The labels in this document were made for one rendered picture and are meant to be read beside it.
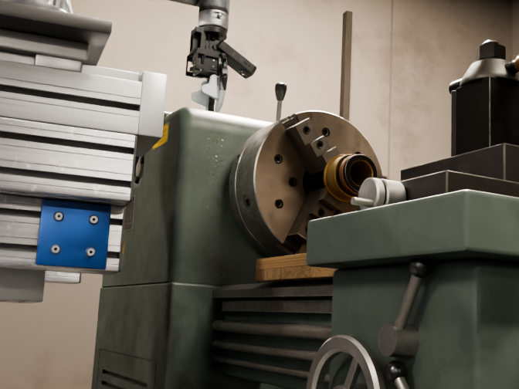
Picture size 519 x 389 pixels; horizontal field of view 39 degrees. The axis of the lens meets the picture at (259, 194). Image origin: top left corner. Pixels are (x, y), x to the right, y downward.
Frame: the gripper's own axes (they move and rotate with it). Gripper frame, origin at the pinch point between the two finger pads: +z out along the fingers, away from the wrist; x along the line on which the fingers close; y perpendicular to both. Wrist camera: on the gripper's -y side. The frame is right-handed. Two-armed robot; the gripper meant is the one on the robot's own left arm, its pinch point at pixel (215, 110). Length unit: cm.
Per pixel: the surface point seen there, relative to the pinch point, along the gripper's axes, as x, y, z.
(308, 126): 36.1, -5.9, 10.8
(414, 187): 92, 11, 34
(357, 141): 32.1, -20.2, 11.0
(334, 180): 43.0, -8.1, 22.8
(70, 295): -212, -14, 42
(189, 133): 16.4, 12.2, 11.0
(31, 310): -214, 4, 50
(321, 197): 38.9, -7.9, 25.5
